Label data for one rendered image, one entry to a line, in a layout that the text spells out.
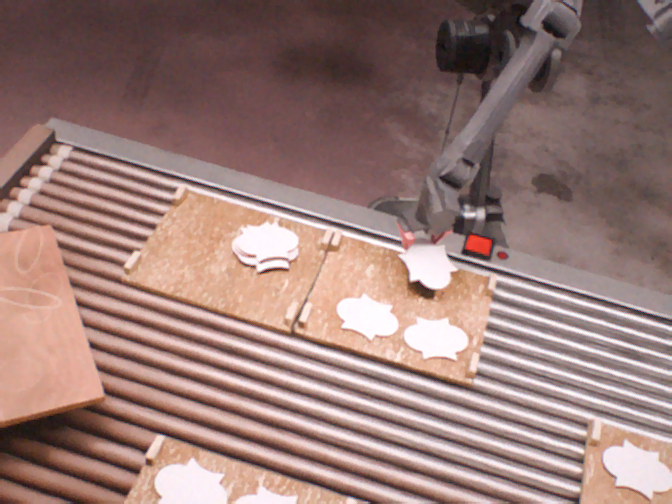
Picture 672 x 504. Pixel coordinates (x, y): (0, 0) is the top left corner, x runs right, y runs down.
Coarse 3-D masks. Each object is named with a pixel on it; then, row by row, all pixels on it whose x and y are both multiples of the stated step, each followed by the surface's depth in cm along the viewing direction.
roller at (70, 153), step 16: (64, 144) 247; (80, 160) 245; (96, 160) 244; (112, 160) 245; (128, 176) 243; (144, 176) 243; (160, 176) 243; (208, 192) 241; (224, 192) 242; (256, 208) 239; (272, 208) 239; (304, 224) 237; (320, 224) 237; (368, 240) 235; (384, 240) 235; (480, 272) 232; (496, 272) 232; (512, 288) 231; (528, 288) 230; (544, 288) 230; (560, 304) 229; (576, 304) 228; (592, 304) 228; (608, 304) 229; (624, 320) 227; (640, 320) 226; (656, 320) 227
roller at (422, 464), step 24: (96, 360) 197; (120, 360) 198; (144, 384) 197; (168, 384) 195; (192, 384) 195; (216, 408) 195; (240, 408) 193; (264, 408) 193; (312, 432) 191; (336, 432) 191; (384, 456) 190; (408, 456) 189; (456, 480) 188; (480, 480) 187; (504, 480) 188
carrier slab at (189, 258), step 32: (192, 192) 237; (160, 224) 227; (192, 224) 229; (224, 224) 230; (256, 224) 231; (288, 224) 233; (160, 256) 219; (192, 256) 221; (224, 256) 222; (320, 256) 226; (160, 288) 212; (192, 288) 213; (224, 288) 214; (256, 288) 216; (288, 288) 217; (256, 320) 208
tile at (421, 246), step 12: (420, 240) 222; (408, 252) 219; (420, 252) 220; (432, 252) 221; (444, 252) 221; (408, 264) 217; (420, 264) 218; (432, 264) 219; (444, 264) 219; (420, 276) 216; (432, 276) 217; (444, 276) 217; (432, 288) 215
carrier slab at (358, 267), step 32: (352, 256) 227; (384, 256) 229; (320, 288) 218; (352, 288) 219; (384, 288) 221; (416, 288) 222; (448, 288) 223; (480, 288) 225; (320, 320) 211; (448, 320) 216; (480, 320) 217; (352, 352) 207; (384, 352) 206; (416, 352) 207
